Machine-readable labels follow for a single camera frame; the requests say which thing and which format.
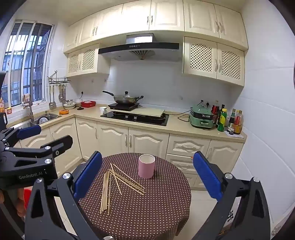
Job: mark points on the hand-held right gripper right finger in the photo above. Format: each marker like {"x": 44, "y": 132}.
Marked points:
{"x": 207, "y": 177}

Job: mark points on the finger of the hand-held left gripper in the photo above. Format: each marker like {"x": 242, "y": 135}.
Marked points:
{"x": 30, "y": 131}
{"x": 62, "y": 143}

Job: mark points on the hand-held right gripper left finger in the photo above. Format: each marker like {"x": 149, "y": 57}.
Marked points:
{"x": 87, "y": 175}

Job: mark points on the bunch of wooden chopsticks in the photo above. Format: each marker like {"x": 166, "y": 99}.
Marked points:
{"x": 106, "y": 193}

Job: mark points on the pink cup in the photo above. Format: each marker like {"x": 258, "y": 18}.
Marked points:
{"x": 146, "y": 169}

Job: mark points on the person's left hand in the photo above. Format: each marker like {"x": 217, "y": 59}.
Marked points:
{"x": 21, "y": 203}

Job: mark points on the red plastic object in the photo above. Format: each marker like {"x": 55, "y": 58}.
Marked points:
{"x": 27, "y": 197}

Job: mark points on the steel sink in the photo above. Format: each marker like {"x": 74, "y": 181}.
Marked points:
{"x": 49, "y": 117}

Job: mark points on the black kettle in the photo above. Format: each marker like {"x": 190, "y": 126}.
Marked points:
{"x": 3, "y": 120}

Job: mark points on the orange object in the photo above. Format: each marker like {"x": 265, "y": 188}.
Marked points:
{"x": 63, "y": 112}

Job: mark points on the metal spatula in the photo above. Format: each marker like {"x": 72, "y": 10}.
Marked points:
{"x": 52, "y": 105}

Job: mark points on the stack of bowls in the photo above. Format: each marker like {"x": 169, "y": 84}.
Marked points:
{"x": 69, "y": 105}

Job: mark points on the white printed bag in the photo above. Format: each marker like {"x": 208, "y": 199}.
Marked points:
{"x": 230, "y": 217}

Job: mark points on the metal ladle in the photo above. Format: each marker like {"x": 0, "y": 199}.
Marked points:
{"x": 60, "y": 97}

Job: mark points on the red tray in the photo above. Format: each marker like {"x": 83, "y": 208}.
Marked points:
{"x": 88, "y": 104}

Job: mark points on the small white cup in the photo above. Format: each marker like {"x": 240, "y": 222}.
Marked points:
{"x": 102, "y": 110}

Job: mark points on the green electric cooker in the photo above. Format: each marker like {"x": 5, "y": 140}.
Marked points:
{"x": 200, "y": 122}

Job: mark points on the green bottle with yellow cap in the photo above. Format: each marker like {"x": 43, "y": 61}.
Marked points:
{"x": 222, "y": 122}

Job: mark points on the metal utensil rack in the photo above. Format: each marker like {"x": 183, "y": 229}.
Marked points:
{"x": 58, "y": 80}

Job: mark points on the dark soy sauce bottle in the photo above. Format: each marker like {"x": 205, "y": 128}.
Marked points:
{"x": 232, "y": 122}

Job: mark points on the amber sauce bottle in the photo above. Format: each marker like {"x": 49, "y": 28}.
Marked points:
{"x": 239, "y": 124}

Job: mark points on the dark glass bottle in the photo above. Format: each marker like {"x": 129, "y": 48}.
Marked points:
{"x": 220, "y": 115}

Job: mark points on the round table with dotted tablecloth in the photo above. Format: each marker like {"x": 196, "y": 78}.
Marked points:
{"x": 149, "y": 207}

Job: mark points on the cream base cabinets with counter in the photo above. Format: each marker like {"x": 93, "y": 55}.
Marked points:
{"x": 143, "y": 140}

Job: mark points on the barred window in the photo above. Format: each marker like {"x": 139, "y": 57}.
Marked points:
{"x": 27, "y": 64}

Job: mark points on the red soda bottle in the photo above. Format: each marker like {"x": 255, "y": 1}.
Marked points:
{"x": 215, "y": 109}

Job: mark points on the black induction cooker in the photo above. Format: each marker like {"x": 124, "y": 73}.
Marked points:
{"x": 122, "y": 106}

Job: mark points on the steel wok with lid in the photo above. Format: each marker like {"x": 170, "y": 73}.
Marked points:
{"x": 126, "y": 99}

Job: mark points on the black glass gas hob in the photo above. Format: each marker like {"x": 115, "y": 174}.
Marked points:
{"x": 147, "y": 121}

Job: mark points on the beige board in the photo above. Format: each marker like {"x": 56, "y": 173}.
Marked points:
{"x": 147, "y": 112}

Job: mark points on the black range hood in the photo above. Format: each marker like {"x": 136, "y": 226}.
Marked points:
{"x": 138, "y": 46}

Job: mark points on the cream lattice-door wall cabinet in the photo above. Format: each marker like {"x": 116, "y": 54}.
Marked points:
{"x": 87, "y": 60}
{"x": 202, "y": 57}

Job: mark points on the cream wall cabinet row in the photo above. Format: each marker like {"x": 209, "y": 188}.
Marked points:
{"x": 166, "y": 13}

